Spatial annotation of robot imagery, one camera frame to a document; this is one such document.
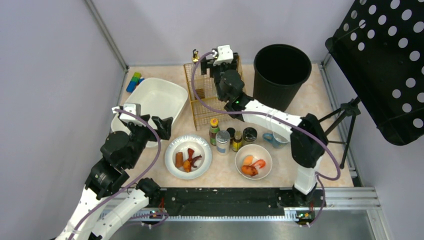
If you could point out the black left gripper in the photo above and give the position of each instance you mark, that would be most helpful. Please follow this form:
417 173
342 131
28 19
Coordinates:
149 127

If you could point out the dark sauce glass bottle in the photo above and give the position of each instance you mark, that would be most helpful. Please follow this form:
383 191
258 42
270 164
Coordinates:
199 81

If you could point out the yellow cap sauce bottle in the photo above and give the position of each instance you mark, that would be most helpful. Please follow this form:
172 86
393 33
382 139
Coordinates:
213 130

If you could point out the silver lid white can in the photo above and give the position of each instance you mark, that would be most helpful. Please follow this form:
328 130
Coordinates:
222 139

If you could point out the small yellow label bottle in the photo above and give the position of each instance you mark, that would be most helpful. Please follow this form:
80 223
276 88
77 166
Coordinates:
237 141

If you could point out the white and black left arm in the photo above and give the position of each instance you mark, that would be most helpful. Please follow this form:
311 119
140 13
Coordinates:
120 152

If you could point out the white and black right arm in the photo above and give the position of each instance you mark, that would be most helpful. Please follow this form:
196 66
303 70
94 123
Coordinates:
306 136

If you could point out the white plastic basin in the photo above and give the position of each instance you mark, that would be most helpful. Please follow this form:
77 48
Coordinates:
159 97

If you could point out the blue green toy blocks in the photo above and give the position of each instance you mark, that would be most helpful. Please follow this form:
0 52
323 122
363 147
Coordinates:
136 79

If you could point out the red sausage piece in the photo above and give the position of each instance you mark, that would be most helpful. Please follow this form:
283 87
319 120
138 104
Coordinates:
190 154

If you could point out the orange sausage piece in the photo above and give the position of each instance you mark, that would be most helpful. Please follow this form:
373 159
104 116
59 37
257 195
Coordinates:
179 159

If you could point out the small dark spice jar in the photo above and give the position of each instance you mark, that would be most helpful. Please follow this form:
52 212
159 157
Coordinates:
231 131

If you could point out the white paper plate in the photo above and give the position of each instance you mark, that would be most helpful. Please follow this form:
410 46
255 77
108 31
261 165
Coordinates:
181 144

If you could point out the black trash bin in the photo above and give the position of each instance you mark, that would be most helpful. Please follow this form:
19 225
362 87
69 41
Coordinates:
279 72

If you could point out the orange fried food piece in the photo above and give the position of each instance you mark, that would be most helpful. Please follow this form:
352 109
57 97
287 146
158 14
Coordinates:
187 167

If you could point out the dark octopus sausage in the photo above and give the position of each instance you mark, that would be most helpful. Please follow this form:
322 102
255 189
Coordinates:
194 159

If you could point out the black lid round jar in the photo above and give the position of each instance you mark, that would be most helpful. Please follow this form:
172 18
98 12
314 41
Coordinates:
249 135

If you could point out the white bowl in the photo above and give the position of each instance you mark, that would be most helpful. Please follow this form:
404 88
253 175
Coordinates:
258 152

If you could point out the blue ceramic mug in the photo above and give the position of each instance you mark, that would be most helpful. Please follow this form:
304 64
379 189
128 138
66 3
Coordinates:
276 140

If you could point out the orange toy food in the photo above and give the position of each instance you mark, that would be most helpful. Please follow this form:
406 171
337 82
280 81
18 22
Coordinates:
248 160

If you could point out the toy shrimp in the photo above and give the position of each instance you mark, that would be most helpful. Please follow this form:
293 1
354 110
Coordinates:
259 164

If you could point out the brown fried toy food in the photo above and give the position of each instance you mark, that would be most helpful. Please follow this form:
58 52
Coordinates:
249 170

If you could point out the black tripod stand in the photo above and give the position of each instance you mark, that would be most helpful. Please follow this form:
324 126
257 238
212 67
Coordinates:
346 110

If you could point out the black perforated panel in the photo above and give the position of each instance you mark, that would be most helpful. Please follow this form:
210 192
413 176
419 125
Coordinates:
379 47

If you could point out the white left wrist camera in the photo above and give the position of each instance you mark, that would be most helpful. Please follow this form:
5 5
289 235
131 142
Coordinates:
132 108

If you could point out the gold wire rack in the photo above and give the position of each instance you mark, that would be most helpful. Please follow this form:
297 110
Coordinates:
202 115

